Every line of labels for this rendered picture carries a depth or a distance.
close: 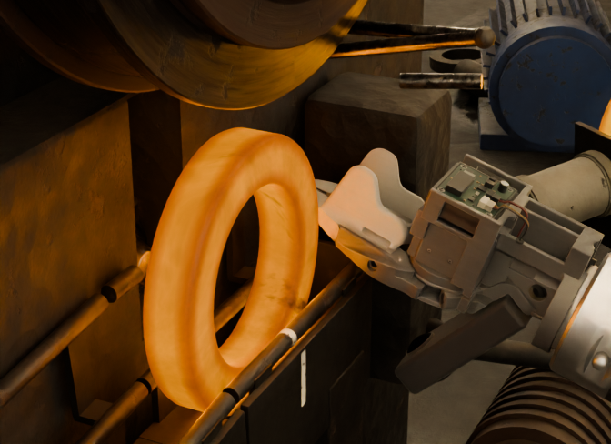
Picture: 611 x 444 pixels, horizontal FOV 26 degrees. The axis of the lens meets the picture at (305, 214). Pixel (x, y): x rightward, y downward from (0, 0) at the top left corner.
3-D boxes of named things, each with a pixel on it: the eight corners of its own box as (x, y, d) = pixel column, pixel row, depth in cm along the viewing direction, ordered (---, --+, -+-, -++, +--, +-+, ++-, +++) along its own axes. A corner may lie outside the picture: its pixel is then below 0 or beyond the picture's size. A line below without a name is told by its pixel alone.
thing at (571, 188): (499, 229, 118) (497, 168, 115) (578, 199, 121) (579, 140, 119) (542, 256, 113) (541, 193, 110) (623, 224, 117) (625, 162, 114)
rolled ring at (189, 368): (322, 95, 88) (277, 88, 89) (182, 197, 73) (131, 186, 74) (320, 337, 96) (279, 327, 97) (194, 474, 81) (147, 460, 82)
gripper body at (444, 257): (459, 147, 93) (616, 225, 90) (420, 245, 98) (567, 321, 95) (420, 186, 87) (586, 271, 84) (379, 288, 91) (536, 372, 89)
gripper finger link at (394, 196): (335, 115, 96) (448, 171, 94) (312, 182, 99) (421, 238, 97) (317, 128, 93) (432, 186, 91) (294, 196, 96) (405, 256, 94)
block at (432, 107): (291, 363, 111) (290, 94, 101) (331, 321, 118) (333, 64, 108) (410, 393, 107) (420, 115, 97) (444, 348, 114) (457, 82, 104)
